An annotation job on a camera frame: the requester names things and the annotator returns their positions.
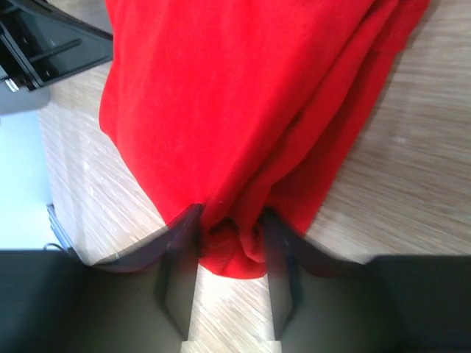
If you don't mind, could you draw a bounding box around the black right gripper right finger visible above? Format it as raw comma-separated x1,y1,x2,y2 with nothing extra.
261,210,470,352

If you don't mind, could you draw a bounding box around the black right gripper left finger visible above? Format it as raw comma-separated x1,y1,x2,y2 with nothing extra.
1,204,202,352

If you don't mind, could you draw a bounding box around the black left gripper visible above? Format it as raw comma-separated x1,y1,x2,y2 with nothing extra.
1,1,113,92

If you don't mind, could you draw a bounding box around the red t shirt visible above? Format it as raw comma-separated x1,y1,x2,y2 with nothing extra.
99,1,428,279

